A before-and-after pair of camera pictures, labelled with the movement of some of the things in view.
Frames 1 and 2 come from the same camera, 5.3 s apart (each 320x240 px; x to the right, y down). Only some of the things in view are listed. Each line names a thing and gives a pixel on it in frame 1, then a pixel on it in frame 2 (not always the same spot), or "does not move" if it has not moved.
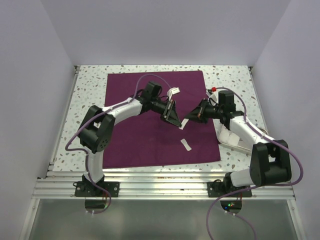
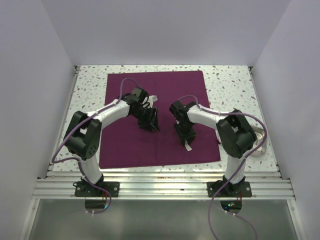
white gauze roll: x=184 y=142 does not move
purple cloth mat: x=149 y=138 does not move
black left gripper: x=170 y=114 → x=151 y=122
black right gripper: x=198 y=114 → x=189 y=136
